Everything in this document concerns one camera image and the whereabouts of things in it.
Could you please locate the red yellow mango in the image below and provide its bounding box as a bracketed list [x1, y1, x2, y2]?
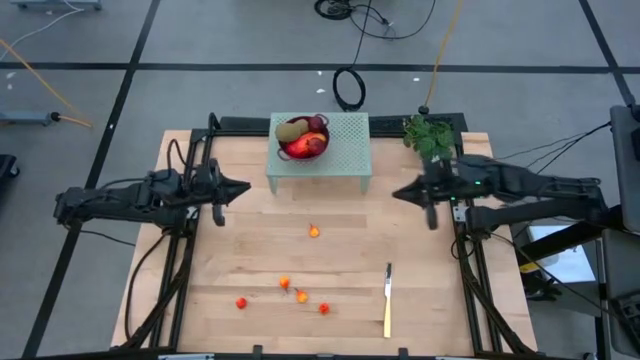
[285, 131, 327, 160]

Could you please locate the black chair base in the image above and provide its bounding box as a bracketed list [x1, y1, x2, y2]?
[0, 153, 21, 182]

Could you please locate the gray stand base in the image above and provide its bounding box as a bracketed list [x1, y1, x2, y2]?
[9, 0, 103, 12]
[0, 111, 53, 126]

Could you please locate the yellow cable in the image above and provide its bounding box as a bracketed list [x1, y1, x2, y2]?
[422, 0, 465, 115]
[0, 38, 93, 129]

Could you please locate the green potted plant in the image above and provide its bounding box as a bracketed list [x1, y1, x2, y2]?
[402, 113, 457, 162]

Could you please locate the gray equipment cabinet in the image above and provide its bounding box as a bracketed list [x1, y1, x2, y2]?
[608, 103, 640, 234]

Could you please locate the pale green perforated metal shelf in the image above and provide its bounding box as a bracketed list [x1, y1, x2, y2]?
[265, 111, 373, 195]

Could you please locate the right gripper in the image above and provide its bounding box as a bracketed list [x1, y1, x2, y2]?
[391, 160, 454, 232]

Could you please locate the black coiled cable ring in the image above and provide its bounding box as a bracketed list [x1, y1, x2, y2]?
[331, 66, 367, 112]

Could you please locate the black cable bundle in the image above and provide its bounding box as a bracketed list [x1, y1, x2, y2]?
[313, 0, 436, 41]

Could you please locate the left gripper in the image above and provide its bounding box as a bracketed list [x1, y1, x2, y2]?
[189, 158, 252, 228]

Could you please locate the knife with cream handle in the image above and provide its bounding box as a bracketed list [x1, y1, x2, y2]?
[382, 263, 394, 340]

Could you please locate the purple colander bowl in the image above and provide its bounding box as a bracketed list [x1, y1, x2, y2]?
[276, 113, 332, 162]

